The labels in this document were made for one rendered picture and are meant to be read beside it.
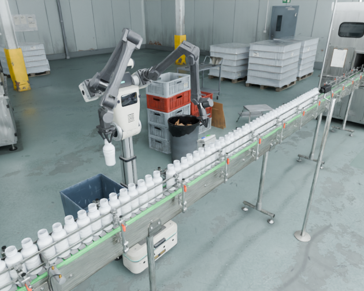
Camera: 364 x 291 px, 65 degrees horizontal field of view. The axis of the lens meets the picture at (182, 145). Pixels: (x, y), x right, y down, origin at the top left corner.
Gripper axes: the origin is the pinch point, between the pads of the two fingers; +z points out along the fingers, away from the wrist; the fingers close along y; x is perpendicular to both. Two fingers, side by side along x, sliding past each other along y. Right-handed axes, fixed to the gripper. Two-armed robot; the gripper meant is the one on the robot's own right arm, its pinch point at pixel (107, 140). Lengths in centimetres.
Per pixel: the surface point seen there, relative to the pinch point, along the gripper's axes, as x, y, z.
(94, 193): 0, -27, 49
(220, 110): 324, -139, 95
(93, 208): -32.2, 30.5, 15.4
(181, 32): 809, -655, 7
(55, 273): -60, 44, 24
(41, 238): -57, 30, 16
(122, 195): -15.6, 30.8, 16.8
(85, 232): -39, 32, 24
